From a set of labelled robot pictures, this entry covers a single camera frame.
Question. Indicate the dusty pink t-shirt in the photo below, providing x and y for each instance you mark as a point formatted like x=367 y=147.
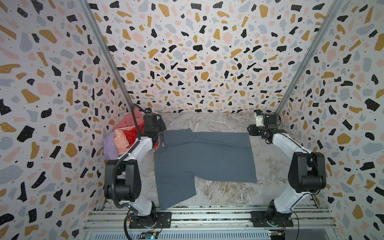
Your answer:
x=129 y=120

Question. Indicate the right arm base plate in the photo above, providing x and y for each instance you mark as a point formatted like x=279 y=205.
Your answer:
x=265 y=219

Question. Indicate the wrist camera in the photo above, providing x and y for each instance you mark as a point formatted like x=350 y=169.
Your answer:
x=268 y=120
x=149 y=112

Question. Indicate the grey t-shirt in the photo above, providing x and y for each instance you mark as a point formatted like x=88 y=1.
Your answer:
x=183 y=155

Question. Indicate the aluminium mounting rail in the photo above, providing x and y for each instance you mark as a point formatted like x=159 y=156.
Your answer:
x=215 y=223

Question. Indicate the right circuit board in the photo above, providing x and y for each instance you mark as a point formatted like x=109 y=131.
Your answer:
x=277 y=235

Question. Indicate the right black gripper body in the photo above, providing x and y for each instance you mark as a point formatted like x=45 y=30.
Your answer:
x=254 y=130

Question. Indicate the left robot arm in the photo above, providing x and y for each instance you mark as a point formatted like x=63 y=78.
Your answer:
x=123 y=183

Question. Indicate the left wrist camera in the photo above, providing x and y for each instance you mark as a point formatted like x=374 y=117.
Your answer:
x=149 y=112

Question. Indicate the lavender t-shirt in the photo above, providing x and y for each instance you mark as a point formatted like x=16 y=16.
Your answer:
x=110 y=150

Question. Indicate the left circuit board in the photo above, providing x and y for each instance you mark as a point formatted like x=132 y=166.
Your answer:
x=148 y=235

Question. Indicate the left corner aluminium post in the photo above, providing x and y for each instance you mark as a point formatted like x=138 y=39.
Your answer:
x=84 y=5

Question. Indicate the right corner aluminium post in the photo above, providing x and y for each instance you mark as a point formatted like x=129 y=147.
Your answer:
x=331 y=15

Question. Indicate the circuit board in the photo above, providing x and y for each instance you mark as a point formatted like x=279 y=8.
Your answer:
x=148 y=235
x=277 y=235

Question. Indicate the red t-shirt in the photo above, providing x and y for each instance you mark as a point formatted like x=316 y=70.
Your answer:
x=131 y=135

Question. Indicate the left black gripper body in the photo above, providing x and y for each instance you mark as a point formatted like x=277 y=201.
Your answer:
x=161 y=126

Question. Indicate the peach t-shirt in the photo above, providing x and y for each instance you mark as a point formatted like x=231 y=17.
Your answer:
x=121 y=142

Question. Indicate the corner aluminium post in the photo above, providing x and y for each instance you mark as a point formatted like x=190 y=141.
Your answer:
x=84 y=5
x=331 y=15

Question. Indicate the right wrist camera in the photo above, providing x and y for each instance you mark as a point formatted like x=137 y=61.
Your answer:
x=268 y=120

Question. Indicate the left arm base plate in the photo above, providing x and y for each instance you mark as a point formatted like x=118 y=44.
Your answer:
x=161 y=220

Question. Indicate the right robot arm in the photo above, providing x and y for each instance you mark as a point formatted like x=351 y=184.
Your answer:
x=306 y=177

